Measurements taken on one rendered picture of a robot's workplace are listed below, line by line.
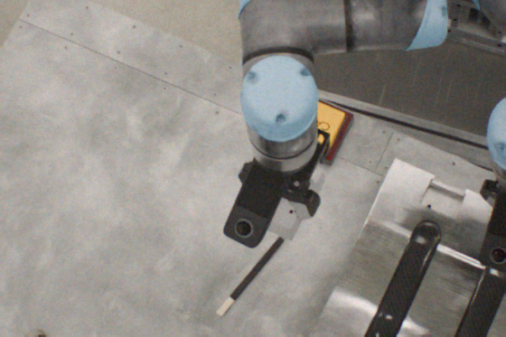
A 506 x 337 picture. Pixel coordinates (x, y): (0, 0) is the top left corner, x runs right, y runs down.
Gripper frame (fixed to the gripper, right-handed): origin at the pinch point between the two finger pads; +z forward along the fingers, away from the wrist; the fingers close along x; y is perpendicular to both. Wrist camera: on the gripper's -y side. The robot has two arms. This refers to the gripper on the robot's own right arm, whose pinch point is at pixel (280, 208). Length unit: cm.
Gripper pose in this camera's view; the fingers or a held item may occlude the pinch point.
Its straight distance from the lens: 145.1
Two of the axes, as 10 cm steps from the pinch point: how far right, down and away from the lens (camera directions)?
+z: 0.6, 3.3, 9.4
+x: -9.0, -3.9, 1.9
